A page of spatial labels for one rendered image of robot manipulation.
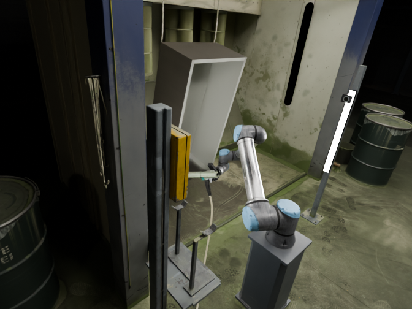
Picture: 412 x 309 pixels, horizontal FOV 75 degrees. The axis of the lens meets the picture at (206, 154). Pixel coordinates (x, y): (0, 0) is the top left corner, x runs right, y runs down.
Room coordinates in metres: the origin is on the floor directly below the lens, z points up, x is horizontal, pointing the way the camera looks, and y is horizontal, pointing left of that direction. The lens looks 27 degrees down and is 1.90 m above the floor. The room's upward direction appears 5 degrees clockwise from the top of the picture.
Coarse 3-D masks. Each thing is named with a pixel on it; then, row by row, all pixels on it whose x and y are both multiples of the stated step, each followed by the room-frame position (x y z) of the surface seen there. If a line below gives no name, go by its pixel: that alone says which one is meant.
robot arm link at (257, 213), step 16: (240, 128) 1.75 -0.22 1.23; (240, 144) 1.68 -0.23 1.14; (240, 160) 1.62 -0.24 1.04; (256, 160) 1.59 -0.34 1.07; (256, 176) 1.48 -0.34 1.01; (256, 192) 1.39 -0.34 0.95; (256, 208) 1.29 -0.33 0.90; (272, 208) 1.31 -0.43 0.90; (256, 224) 1.22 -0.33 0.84; (272, 224) 1.24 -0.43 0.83
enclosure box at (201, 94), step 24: (168, 48) 2.01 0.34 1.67; (192, 48) 2.11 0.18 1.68; (216, 48) 2.30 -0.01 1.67; (168, 72) 2.01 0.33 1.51; (192, 72) 1.87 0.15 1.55; (216, 72) 2.49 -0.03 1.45; (240, 72) 2.29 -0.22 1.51; (168, 96) 2.01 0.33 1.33; (192, 96) 2.46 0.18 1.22; (216, 96) 2.47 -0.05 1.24; (192, 120) 2.56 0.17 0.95; (216, 120) 2.45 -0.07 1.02; (192, 144) 2.66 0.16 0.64; (216, 144) 2.43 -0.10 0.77; (192, 168) 2.41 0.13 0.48
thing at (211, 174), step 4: (192, 172) 1.98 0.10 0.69; (196, 172) 1.95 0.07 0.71; (200, 172) 1.94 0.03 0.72; (204, 172) 1.92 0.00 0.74; (208, 172) 1.90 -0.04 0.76; (212, 172) 1.88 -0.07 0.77; (216, 172) 1.88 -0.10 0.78; (188, 176) 1.97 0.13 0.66; (192, 176) 1.95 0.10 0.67; (196, 176) 1.93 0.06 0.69; (200, 176) 1.92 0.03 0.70; (204, 176) 1.90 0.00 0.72; (208, 176) 1.88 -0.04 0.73; (212, 176) 1.86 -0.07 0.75; (216, 176) 1.86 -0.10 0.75; (204, 180) 1.90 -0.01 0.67; (208, 180) 1.91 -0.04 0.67; (208, 184) 1.89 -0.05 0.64; (208, 188) 1.88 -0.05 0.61; (208, 192) 1.88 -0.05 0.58
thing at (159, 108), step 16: (160, 112) 0.76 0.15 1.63; (160, 128) 0.76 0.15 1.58; (160, 144) 0.76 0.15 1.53; (160, 160) 0.76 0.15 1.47; (160, 176) 0.76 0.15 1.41; (160, 192) 0.76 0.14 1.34; (160, 208) 0.76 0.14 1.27; (160, 224) 0.76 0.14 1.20; (160, 240) 0.76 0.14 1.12; (160, 256) 0.76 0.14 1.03; (160, 272) 0.76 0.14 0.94; (160, 288) 0.76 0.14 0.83; (160, 304) 0.76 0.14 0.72
